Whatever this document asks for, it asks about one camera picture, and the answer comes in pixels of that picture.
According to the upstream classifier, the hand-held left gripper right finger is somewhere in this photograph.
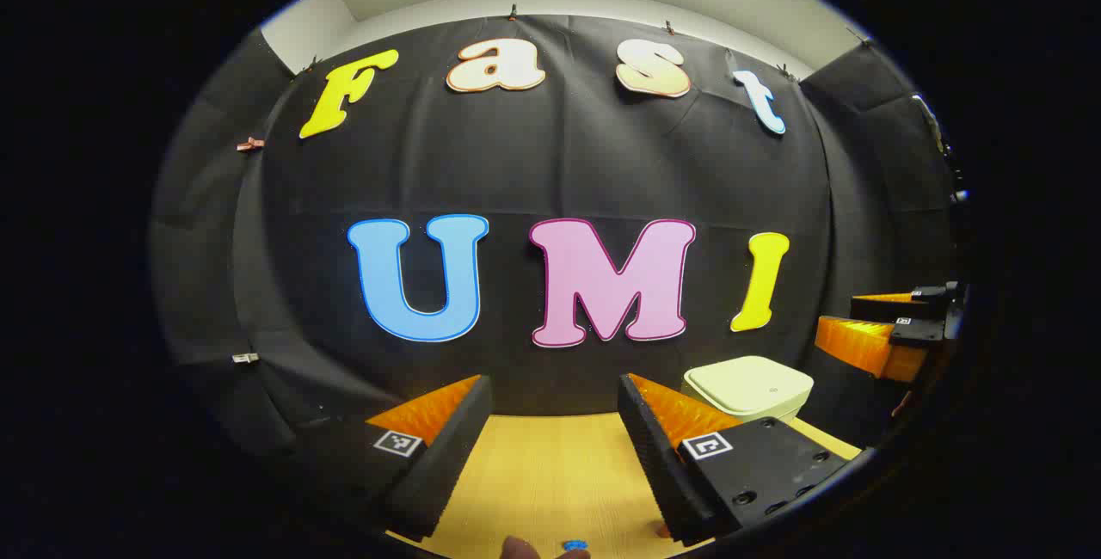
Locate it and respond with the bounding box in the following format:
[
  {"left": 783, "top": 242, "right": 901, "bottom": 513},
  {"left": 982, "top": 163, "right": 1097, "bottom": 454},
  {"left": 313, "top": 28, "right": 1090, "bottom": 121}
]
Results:
[{"left": 618, "top": 372, "right": 863, "bottom": 545}]

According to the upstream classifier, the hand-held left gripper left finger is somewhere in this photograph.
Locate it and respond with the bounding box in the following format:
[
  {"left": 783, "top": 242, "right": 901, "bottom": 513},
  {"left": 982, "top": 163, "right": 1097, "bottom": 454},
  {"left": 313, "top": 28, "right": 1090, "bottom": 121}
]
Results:
[{"left": 267, "top": 375, "right": 493, "bottom": 543}]

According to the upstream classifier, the pale green desktop garbage bin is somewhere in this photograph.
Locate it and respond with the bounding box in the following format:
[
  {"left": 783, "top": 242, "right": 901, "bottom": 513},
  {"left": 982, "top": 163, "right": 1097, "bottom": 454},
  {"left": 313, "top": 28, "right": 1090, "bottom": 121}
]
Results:
[{"left": 682, "top": 356, "right": 815, "bottom": 424}]

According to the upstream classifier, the wooden desktop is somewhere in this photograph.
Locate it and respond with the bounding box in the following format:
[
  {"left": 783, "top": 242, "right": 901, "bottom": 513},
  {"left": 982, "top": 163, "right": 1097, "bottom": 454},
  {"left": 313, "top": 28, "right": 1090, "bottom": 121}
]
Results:
[{"left": 387, "top": 413, "right": 861, "bottom": 559}]

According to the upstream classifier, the black backdrop cloth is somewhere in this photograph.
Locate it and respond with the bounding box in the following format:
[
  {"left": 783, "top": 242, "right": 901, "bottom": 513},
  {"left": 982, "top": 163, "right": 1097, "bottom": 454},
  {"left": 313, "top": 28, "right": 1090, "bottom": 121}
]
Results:
[{"left": 151, "top": 13, "right": 969, "bottom": 491}]

